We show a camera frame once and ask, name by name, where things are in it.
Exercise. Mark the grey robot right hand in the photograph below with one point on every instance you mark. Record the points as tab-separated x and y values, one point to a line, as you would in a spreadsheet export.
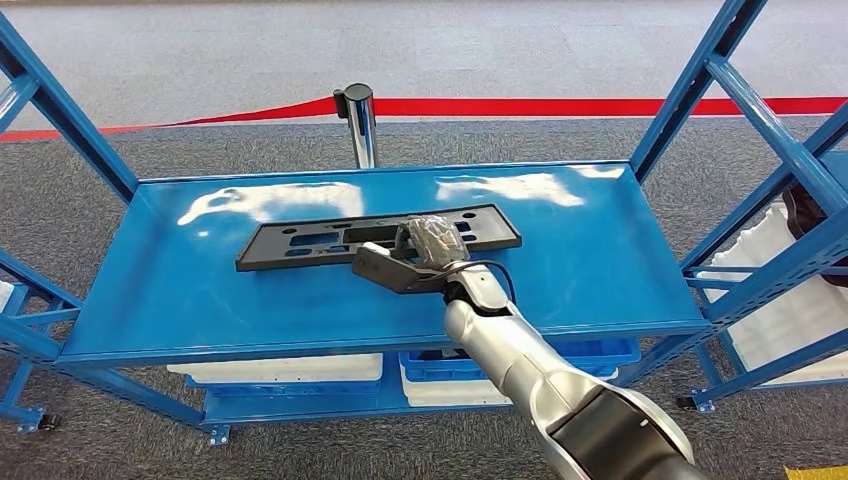
437	242

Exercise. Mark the blue metal shelf rack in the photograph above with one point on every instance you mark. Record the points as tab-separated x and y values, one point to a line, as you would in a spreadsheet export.
199	305
30	417
795	358

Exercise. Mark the white plastic crate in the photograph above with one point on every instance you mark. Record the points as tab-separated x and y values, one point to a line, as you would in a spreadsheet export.
444	391
775	328
6	295
278	368

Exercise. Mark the red barrier belt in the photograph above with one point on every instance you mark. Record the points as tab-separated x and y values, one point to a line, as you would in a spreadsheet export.
305	109
596	106

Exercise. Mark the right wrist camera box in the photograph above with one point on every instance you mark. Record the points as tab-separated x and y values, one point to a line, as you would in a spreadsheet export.
384	268

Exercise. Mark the black caster wheel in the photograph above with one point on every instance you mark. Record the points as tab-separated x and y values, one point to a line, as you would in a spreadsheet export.
50	422
687	403

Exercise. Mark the black plastic panel part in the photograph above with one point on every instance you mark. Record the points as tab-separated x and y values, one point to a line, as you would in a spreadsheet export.
258	255

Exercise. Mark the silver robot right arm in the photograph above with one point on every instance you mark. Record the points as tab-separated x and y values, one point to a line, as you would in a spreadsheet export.
517	358

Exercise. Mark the chrome barrier post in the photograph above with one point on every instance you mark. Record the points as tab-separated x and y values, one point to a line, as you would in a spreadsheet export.
361	126

